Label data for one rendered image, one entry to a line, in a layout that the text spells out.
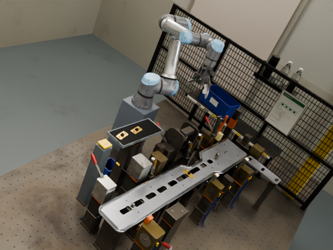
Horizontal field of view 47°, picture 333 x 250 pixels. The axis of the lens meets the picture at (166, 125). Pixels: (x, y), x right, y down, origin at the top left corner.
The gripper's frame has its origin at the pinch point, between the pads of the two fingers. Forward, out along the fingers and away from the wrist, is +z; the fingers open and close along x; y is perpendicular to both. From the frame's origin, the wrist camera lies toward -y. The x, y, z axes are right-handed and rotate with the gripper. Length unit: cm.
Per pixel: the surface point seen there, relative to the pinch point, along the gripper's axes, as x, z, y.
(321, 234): 119, 144, -190
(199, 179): 32, 44, 8
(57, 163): -42, 74, 56
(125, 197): 19, 44, 63
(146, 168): 14, 35, 45
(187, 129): 6.3, 25.2, 0.9
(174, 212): 42, 41, 48
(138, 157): 6, 33, 45
